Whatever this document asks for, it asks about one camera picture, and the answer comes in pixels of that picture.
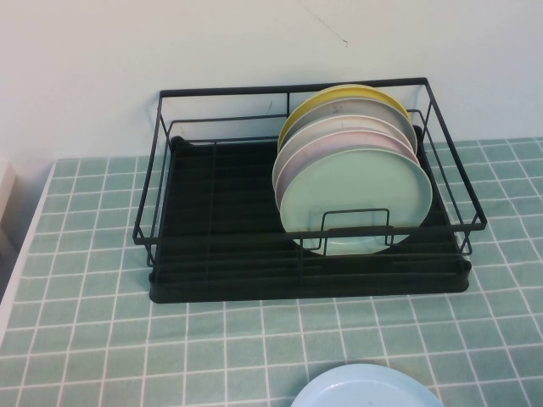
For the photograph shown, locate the green checkered tablecloth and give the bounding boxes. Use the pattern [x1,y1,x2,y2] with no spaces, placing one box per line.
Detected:
[0,137,543,407]

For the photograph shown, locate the grey plate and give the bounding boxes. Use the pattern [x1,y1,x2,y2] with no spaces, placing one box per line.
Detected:
[279,98,419,154]

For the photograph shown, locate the light blue plate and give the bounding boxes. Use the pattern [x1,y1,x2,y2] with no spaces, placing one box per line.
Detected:
[289,362,445,407]

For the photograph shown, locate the white plate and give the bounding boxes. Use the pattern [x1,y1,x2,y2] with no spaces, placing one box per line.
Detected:
[272,114,420,183]

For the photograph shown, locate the yellow plate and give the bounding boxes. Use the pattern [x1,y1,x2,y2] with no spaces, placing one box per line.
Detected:
[277,83,412,150]

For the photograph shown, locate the black wire dish rack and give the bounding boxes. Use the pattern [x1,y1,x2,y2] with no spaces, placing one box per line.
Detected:
[132,76,487,270]
[148,125,473,304]

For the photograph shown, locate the green plate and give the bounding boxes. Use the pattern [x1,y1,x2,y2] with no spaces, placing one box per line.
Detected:
[278,148,434,257]

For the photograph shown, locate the pink plate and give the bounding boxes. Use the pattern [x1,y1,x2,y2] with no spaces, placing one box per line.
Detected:
[274,130,422,203]

